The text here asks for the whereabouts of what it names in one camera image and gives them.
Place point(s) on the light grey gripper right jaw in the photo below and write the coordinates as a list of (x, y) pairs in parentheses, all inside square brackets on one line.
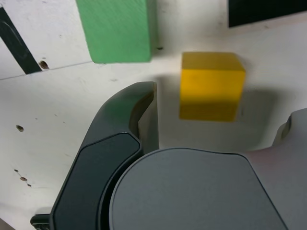
[(192, 191)]

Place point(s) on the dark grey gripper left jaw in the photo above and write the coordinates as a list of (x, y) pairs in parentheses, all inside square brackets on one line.
[(100, 167)]

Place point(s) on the yellow cube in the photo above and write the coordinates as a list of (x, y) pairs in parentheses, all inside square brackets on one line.
[(211, 91)]

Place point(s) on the green cube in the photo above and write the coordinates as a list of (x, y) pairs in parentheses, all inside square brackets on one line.
[(115, 31)]

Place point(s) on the black tape strip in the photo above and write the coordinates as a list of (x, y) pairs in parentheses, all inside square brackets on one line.
[(19, 48)]

